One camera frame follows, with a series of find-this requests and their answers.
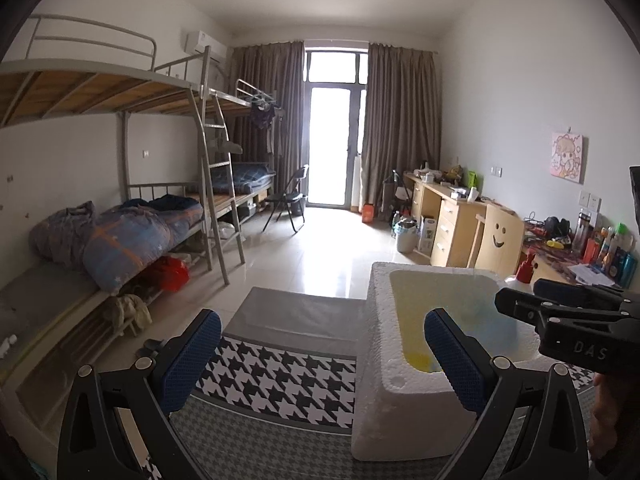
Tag right hand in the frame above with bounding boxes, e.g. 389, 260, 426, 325
588, 374, 639, 479

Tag papers on desk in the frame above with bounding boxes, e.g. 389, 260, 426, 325
568, 263, 615, 286

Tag teal bottle on desk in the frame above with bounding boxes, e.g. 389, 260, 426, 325
620, 254, 638, 288

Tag wooden desk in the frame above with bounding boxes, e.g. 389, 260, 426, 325
521, 230, 582, 284
404, 172, 486, 268

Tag red plastic bag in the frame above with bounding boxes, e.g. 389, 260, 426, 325
143, 256, 190, 292

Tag white foam box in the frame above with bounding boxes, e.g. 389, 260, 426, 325
352, 262, 552, 462

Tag white lotion pump bottle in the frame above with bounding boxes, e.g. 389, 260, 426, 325
515, 250, 536, 285

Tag houndstooth tablecloth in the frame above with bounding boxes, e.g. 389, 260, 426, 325
119, 286, 597, 480

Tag smiley wooden chair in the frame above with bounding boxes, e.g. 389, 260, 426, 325
466, 204, 525, 278

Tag blue plaid quilt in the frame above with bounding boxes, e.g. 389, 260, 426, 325
28, 194, 203, 294

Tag far wooden desk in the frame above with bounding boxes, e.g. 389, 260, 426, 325
404, 172, 486, 268

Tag white bucket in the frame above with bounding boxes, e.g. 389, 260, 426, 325
394, 217, 419, 254

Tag black folding chair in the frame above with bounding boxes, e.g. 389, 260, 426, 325
262, 164, 309, 234

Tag orange container on floor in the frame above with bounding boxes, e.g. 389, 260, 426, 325
361, 204, 375, 224

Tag metal bunk bed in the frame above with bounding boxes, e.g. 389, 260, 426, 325
1, 14, 250, 441

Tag brown curtain right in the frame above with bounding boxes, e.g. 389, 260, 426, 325
361, 44, 442, 206

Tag brown curtain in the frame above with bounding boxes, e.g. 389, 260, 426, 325
228, 41, 305, 192
361, 44, 442, 206

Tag brown curtain left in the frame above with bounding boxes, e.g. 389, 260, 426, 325
228, 41, 305, 192

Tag white air conditioner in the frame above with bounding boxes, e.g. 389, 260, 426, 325
184, 30, 228, 63

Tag wall picture canvas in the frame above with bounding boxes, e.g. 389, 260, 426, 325
550, 131, 584, 183

